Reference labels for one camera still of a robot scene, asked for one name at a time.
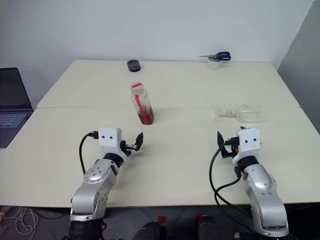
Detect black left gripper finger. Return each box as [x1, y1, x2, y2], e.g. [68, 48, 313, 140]
[133, 131, 145, 152]

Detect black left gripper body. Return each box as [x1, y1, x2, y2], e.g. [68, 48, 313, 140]
[119, 139, 139, 158]

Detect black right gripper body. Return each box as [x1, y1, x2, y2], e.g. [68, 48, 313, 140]
[220, 135, 240, 160]

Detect clear plastic bag red contents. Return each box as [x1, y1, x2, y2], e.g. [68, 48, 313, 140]
[131, 89, 156, 125]

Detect white cap with red tape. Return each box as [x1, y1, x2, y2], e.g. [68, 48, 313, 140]
[129, 81, 146, 95]

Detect clear tape roll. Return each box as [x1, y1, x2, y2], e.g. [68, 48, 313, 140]
[206, 56, 224, 71]

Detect black round tape roll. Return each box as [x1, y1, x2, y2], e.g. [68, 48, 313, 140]
[126, 59, 142, 74]

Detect dark rounded shape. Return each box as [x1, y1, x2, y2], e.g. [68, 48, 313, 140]
[134, 220, 168, 240]

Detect dark laptop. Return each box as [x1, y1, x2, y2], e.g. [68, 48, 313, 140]
[0, 67, 34, 149]

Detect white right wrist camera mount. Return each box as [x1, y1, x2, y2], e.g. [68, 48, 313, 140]
[231, 127, 262, 166]

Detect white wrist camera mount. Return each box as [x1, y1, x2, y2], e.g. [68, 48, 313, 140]
[97, 127, 124, 161]
[231, 127, 262, 166]

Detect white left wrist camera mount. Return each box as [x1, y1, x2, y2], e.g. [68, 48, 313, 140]
[97, 127, 124, 161]

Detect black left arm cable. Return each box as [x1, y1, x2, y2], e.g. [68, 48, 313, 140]
[79, 130, 100, 174]

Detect blue handled scissors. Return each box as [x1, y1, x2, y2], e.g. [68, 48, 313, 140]
[198, 51, 232, 62]

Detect white floor cables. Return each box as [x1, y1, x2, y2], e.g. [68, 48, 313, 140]
[0, 204, 40, 235]

